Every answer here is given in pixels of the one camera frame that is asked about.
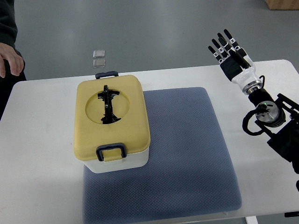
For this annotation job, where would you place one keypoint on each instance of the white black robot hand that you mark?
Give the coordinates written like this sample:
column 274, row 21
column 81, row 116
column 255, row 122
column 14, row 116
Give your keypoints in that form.
column 235, row 63

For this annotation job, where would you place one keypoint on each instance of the person's bare hand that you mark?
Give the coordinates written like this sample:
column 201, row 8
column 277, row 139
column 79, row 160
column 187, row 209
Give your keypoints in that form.
column 15, row 61

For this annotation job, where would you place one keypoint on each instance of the yellow box lid black handle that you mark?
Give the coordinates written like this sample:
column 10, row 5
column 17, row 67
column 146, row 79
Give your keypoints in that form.
column 110, row 119

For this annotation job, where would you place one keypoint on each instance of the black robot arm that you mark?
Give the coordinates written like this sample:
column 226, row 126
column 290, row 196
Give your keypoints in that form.
column 279, row 119

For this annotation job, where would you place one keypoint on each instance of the white storage box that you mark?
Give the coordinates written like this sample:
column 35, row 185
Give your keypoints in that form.
column 134, row 160

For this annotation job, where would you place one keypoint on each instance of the person in dark clothes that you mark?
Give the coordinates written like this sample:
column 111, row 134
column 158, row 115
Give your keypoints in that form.
column 8, row 35

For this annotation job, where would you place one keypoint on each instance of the wooden furniture corner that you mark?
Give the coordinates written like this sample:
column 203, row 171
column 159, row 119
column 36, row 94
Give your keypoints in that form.
column 282, row 4

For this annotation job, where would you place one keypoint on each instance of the upper metal floor plate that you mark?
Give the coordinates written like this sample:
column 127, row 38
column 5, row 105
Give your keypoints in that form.
column 99, row 53

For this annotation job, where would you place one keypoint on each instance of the blue grey mat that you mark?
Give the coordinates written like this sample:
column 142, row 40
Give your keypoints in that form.
column 189, row 171

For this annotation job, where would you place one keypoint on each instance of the white table leg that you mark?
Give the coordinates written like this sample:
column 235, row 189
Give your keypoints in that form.
column 251, row 220

